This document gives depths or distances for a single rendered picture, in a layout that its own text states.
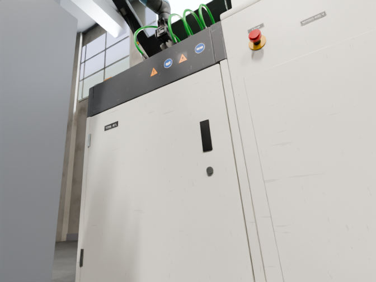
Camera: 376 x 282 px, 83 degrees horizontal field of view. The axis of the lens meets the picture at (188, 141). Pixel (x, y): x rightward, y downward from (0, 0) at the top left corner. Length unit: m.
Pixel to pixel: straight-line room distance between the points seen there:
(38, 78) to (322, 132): 0.62
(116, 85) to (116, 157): 0.33
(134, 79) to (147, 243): 0.63
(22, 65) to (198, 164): 0.47
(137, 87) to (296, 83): 0.59
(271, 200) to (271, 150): 0.13
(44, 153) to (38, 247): 0.15
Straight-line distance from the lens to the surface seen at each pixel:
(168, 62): 0.87
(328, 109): 0.61
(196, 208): 0.65
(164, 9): 1.36
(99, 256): 0.92
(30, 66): 0.50
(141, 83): 0.91
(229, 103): 0.66
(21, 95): 0.47
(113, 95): 1.01
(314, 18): 0.75
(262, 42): 0.73
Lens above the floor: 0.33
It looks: 18 degrees up
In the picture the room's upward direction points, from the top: 5 degrees counter-clockwise
